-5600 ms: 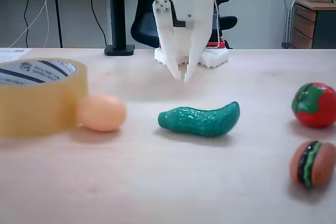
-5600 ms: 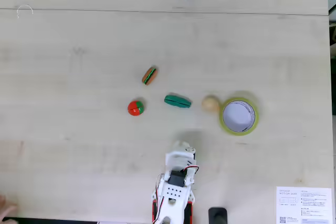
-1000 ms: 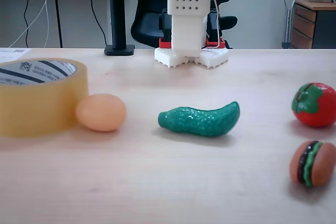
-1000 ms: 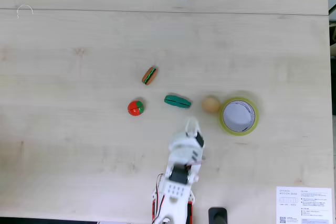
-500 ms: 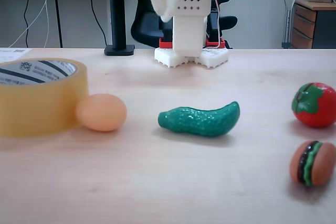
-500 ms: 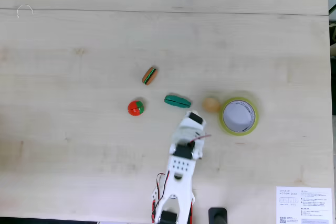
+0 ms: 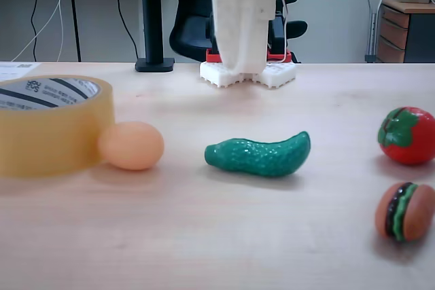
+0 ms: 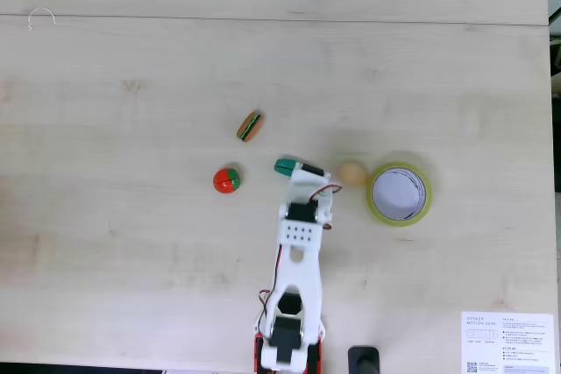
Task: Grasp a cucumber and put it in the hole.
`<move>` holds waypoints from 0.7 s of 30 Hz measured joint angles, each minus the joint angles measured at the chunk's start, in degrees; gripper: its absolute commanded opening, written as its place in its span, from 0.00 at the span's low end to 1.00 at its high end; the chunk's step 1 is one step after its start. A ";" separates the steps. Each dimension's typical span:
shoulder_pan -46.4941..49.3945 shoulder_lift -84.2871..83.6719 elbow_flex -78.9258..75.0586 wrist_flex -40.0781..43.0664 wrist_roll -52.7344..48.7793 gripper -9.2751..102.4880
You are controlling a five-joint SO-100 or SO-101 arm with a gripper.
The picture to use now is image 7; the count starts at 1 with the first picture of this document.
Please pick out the black pole stand with base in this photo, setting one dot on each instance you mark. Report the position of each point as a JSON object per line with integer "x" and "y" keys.
{"x": 151, "y": 15}

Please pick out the wooden drawer cabinet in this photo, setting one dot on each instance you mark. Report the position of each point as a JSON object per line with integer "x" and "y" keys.
{"x": 394, "y": 32}

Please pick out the beige toy egg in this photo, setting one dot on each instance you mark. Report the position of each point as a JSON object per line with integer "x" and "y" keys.
{"x": 132, "y": 147}

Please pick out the toy hamburger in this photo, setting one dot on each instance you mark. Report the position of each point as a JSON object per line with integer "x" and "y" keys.
{"x": 414, "y": 215}

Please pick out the yellowish packing tape roll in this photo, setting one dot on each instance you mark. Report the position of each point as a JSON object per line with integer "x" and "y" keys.
{"x": 51, "y": 140}

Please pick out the red toy tomato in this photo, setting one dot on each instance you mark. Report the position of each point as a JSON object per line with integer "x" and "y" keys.
{"x": 411, "y": 147}

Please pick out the green toy cucumber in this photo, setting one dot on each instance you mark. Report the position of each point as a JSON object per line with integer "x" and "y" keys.
{"x": 255, "y": 157}

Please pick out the grey metal crutch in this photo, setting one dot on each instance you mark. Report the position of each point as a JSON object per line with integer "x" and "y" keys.
{"x": 372, "y": 32}

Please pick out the black office chair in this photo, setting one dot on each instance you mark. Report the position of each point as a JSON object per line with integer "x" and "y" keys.
{"x": 190, "y": 35}

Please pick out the white printed paper sheet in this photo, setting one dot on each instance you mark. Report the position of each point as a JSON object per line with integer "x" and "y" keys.
{"x": 13, "y": 69}

